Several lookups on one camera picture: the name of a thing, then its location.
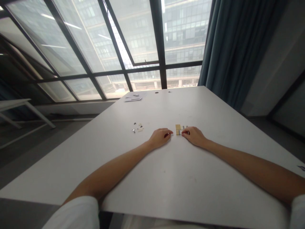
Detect person's left hand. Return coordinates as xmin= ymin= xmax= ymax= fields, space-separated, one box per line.
xmin=148 ymin=128 xmax=174 ymax=150

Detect person's right hand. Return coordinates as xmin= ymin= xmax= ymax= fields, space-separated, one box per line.
xmin=181 ymin=126 xmax=210 ymax=147

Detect scatter of small brick parts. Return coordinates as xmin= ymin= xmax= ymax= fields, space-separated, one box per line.
xmin=131 ymin=122 xmax=145 ymax=133

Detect white paper sheets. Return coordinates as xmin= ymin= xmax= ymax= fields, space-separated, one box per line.
xmin=124 ymin=92 xmax=146 ymax=103

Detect person's body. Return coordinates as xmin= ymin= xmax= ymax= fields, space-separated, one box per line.
xmin=99 ymin=211 xmax=292 ymax=229

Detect teal curtain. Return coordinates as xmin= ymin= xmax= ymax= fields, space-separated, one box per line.
xmin=197 ymin=0 xmax=289 ymax=113

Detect large black framed window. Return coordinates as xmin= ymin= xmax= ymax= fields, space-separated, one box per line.
xmin=0 ymin=0 xmax=213 ymax=103

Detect white side table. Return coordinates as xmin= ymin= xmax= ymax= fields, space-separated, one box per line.
xmin=0 ymin=98 xmax=57 ymax=150

